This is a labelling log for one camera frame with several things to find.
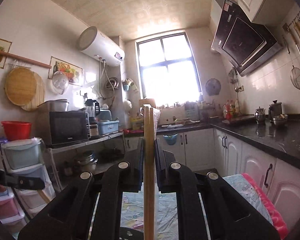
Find kitchen window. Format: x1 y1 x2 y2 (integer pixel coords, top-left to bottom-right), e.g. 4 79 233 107
136 32 202 105

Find white lower cabinets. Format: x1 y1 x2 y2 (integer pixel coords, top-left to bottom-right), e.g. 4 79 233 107
124 127 300 230

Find blue plastic box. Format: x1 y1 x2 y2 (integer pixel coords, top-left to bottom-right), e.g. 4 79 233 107
97 120 119 135

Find black kitchen countertop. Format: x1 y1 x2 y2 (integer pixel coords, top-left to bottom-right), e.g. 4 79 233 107
122 113 300 174

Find steel kettle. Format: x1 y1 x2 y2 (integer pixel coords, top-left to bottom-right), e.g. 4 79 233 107
268 100 282 122

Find steel pot on shelf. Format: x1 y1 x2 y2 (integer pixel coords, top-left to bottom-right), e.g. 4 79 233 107
74 150 98 174

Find white plastic drawer tower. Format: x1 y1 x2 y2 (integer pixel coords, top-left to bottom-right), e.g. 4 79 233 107
0 137 56 235

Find red plastic basin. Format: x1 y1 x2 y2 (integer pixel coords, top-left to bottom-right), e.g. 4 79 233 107
1 121 32 141

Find black range hood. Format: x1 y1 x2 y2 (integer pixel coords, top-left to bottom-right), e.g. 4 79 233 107
211 0 282 76

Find wall ventilation fan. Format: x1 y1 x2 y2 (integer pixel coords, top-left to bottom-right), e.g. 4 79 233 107
205 78 222 96

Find black microwave oven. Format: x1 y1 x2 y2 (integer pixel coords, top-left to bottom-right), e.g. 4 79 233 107
36 111 89 148

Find pink towel table edge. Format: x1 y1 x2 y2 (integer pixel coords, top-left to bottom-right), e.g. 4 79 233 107
242 173 288 239

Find black blender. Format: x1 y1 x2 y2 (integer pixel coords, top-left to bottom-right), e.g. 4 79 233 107
85 99 100 139

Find wire skimmer strainer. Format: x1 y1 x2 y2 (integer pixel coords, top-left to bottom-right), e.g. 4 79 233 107
289 31 300 90

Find blue hanging bin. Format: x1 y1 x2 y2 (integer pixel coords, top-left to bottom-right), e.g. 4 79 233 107
163 134 178 146

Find metal storage shelf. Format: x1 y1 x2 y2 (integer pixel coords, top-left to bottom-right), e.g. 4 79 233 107
43 132 126 192

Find round wooden cutting board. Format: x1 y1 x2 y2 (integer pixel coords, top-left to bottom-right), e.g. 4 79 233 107
4 67 45 112

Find small steel teapot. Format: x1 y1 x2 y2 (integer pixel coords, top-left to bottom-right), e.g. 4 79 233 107
255 107 266 124

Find bamboo chopstick pair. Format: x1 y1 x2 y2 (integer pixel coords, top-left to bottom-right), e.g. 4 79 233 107
143 104 160 239

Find cartoon print tablecloth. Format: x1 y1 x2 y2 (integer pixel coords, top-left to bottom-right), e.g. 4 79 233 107
90 173 274 240

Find white water heater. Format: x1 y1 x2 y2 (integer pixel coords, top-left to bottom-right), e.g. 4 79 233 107
76 26 125 67

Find fruit picture on wall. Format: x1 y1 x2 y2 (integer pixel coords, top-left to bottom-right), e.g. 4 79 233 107
48 56 83 87

